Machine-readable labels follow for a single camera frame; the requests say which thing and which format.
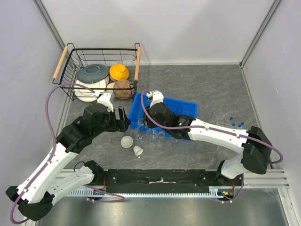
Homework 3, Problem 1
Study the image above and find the clear acrylic tube rack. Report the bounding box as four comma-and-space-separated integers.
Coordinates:
216, 121, 233, 128

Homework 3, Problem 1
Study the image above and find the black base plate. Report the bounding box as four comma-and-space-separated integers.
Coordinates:
88, 169, 243, 194

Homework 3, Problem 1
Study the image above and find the yellow ceramic bowl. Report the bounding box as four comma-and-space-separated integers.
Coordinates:
110, 64, 129, 81

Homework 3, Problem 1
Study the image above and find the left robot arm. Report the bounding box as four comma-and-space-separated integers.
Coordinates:
6, 104, 131, 221

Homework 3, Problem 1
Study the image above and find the brown ceramic bowl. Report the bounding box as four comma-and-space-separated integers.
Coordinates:
113, 80, 135, 100

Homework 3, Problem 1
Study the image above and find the glass petri dish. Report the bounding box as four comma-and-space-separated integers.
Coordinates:
130, 128, 143, 141

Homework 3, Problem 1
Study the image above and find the white ceramic plate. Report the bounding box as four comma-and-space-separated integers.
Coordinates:
74, 80, 107, 102

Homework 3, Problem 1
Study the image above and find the blue plastic divided bin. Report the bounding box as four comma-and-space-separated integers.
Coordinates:
128, 92, 198, 138

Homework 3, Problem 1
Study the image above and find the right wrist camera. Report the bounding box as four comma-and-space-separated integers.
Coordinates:
146, 90, 164, 107

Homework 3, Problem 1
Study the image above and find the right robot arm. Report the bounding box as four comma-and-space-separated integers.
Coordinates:
144, 102, 271, 186

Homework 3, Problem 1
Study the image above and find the white plastic cup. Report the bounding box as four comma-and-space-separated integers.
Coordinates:
133, 145, 143, 156

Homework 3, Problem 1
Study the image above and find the small glass bottle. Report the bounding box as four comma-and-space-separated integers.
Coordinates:
158, 131, 165, 144

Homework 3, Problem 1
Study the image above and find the glass conical flask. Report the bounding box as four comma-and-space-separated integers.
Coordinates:
146, 129, 158, 142

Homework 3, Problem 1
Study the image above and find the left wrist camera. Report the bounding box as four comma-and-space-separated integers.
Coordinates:
97, 91, 115, 112

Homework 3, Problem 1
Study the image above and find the glass beaker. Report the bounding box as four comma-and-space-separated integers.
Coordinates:
137, 119, 144, 127

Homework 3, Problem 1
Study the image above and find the light blue cable duct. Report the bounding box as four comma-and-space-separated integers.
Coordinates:
66, 187, 234, 199

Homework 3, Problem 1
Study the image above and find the white plastic bowl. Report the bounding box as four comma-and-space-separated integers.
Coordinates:
120, 136, 133, 148

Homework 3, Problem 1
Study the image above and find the white ceramic bowl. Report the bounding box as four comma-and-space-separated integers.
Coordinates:
105, 82, 115, 98

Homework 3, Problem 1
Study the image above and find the teal ceramic plate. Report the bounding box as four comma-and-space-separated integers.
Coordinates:
76, 64, 109, 83

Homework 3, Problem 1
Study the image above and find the black wire basket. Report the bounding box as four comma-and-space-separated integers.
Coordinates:
52, 43, 142, 102

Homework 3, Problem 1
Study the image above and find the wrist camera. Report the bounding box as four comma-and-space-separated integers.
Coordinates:
146, 90, 164, 107
97, 91, 115, 112

